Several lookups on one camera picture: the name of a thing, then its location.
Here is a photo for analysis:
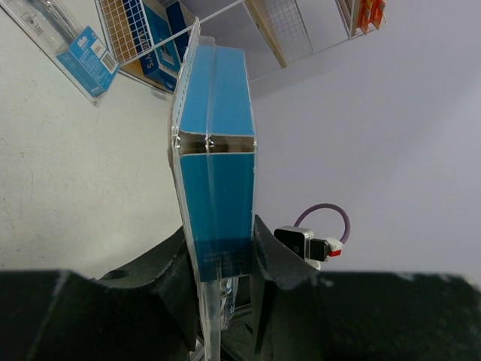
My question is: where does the white wire wooden shelf rack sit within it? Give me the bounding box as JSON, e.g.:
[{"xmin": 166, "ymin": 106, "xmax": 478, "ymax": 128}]
[{"xmin": 95, "ymin": 1, "xmax": 364, "ymax": 93}]

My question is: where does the orange Gillette box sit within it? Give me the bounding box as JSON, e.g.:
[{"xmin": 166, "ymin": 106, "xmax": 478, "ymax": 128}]
[{"xmin": 357, "ymin": 0, "xmax": 386, "ymax": 35}]

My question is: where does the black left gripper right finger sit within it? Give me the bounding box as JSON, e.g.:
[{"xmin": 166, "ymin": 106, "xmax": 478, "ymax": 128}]
[{"xmin": 221, "ymin": 218, "xmax": 480, "ymax": 360}]

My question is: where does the clear blister razor pack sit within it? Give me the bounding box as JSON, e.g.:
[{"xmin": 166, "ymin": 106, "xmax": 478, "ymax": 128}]
[
  {"xmin": 169, "ymin": 20, "xmax": 258, "ymax": 360},
  {"xmin": 1, "ymin": 1, "xmax": 119, "ymax": 106}
]

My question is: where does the grey blue Harry's box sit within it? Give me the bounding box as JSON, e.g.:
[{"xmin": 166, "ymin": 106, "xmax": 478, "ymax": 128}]
[{"xmin": 139, "ymin": 1, "xmax": 193, "ymax": 93}]

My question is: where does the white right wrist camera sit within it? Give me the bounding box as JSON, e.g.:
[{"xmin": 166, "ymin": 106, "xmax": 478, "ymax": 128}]
[{"xmin": 274, "ymin": 226, "xmax": 343, "ymax": 271}]

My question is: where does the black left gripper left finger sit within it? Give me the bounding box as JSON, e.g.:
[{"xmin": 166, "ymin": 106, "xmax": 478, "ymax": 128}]
[{"xmin": 1, "ymin": 230, "xmax": 199, "ymax": 360}]

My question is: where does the clear blister razor pack top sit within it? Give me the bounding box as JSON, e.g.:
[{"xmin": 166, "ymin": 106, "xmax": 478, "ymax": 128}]
[{"xmin": 1, "ymin": 1, "xmax": 119, "ymax": 106}]

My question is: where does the clear blister razor pack middle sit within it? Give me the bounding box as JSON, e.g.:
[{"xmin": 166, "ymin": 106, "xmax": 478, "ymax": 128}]
[{"xmin": 169, "ymin": 20, "xmax": 258, "ymax": 360}]

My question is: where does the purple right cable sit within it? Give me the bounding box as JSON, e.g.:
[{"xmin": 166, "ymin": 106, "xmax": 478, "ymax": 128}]
[{"xmin": 295, "ymin": 202, "xmax": 352, "ymax": 245}]

